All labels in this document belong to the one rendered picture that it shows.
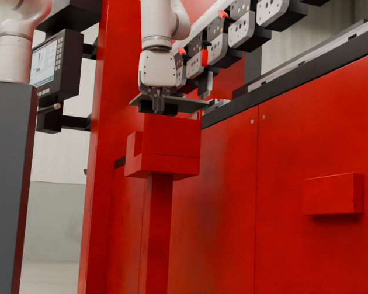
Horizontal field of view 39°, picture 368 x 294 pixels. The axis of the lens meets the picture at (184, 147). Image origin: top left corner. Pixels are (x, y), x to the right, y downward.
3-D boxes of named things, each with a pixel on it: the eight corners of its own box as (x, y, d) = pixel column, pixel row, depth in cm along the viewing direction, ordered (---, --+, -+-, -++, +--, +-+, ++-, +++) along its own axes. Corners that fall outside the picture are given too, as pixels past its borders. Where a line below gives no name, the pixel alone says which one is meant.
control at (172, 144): (124, 177, 151) (128, 116, 154) (176, 181, 156) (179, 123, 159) (141, 170, 132) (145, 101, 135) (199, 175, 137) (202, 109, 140)
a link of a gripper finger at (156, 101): (156, 90, 143) (156, 114, 142) (145, 90, 142) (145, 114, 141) (159, 87, 140) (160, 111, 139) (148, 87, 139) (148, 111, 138)
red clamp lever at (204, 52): (199, 66, 188) (200, 41, 189) (209, 67, 189) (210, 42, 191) (201, 65, 186) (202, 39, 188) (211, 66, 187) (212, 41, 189)
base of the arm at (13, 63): (-23, 79, 179) (-17, 28, 182) (-11, 93, 198) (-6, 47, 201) (33, 84, 182) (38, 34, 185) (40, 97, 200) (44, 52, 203)
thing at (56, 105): (23, 119, 318) (24, 106, 320) (27, 120, 320) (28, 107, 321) (55, 107, 284) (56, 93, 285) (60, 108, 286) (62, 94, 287)
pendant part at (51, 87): (25, 104, 313) (31, 48, 319) (44, 108, 320) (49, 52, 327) (59, 90, 278) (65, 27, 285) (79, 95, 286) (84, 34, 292)
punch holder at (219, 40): (204, 66, 194) (206, 24, 196) (225, 69, 197) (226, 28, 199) (221, 53, 180) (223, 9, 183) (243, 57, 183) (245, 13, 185)
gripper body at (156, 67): (170, 53, 149) (172, 91, 147) (135, 51, 145) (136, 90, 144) (178, 45, 142) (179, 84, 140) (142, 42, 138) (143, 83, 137)
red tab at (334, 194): (302, 214, 101) (303, 179, 102) (311, 215, 102) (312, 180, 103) (353, 213, 87) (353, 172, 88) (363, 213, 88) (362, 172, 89)
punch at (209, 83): (197, 100, 207) (198, 77, 209) (201, 101, 208) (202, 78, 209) (207, 94, 198) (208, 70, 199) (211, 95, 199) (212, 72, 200)
